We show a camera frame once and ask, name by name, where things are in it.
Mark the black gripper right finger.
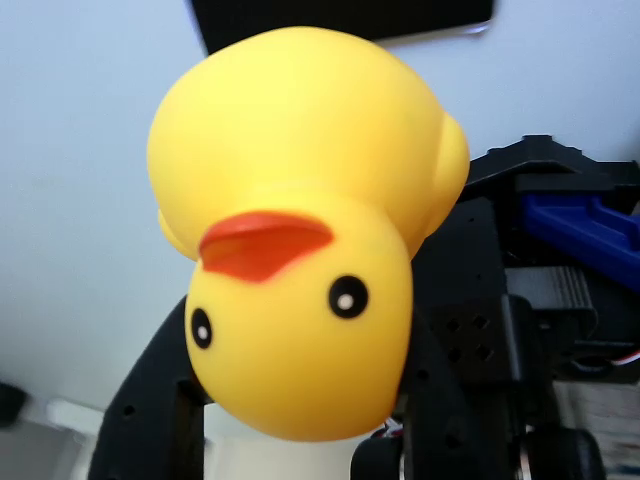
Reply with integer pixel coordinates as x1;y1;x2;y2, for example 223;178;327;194
399;309;476;480

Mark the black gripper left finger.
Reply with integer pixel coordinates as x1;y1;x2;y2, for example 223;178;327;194
87;294;211;480

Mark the black square mat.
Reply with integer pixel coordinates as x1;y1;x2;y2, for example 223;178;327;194
189;0;496;57

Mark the blue table clamp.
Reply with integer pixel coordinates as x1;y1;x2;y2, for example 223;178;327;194
519;192;640;289

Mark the yellow rubber duck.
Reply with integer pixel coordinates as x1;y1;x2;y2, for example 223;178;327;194
146;25;471;444

